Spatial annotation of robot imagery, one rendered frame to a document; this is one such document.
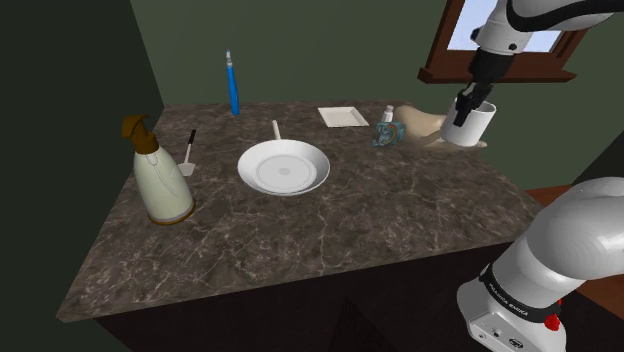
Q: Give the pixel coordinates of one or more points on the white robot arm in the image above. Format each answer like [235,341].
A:
[560,253]

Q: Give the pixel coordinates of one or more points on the white cup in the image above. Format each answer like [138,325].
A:
[475,128]

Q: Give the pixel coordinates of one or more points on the brown wooden framed window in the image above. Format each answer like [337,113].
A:
[451,66]

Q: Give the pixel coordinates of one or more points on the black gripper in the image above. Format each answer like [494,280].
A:
[487,66]

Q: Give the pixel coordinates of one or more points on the cream spray bottle brown nozzle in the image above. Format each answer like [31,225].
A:
[163,187]

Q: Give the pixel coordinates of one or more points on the blue electric toothbrush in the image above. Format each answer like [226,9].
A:
[233,90]

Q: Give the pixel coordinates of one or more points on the small white bottle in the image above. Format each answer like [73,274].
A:
[387,115]

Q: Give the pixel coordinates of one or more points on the white frying pan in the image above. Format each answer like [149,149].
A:
[284,168]

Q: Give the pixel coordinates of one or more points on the white square plate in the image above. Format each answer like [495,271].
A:
[342,117]

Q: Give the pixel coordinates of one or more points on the beige rounded object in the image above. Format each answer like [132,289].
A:
[419,122]

